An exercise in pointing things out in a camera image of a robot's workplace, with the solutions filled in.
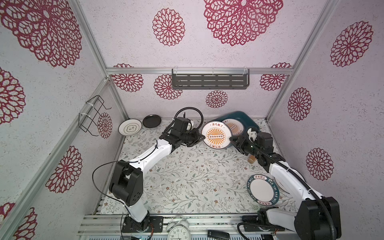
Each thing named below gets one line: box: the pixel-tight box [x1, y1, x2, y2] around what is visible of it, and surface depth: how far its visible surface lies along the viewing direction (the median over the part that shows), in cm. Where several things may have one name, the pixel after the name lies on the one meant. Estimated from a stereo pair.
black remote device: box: [207, 229, 230, 240], surface depth 70 cm
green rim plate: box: [247, 174, 280, 207], surface depth 86 cm
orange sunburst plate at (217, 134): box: [201, 120, 233, 150], surface depth 85 cm
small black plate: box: [142, 114, 162, 128], surface depth 119 cm
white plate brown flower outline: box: [118, 118, 143, 136], surface depth 117 cm
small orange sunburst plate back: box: [221, 118, 245, 137], surface depth 115 cm
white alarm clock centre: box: [166, 215, 192, 240], surface depth 70 cm
